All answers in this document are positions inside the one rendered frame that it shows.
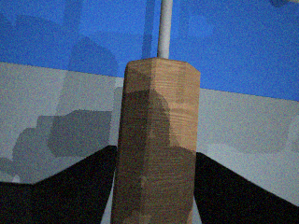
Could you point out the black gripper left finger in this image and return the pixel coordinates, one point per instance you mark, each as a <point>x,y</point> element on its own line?
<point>76,195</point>

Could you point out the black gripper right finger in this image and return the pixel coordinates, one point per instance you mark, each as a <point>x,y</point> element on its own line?
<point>225,197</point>

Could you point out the tool with wooden handle and grey metal shaft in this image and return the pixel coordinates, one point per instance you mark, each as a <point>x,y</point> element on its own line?
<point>156,153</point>

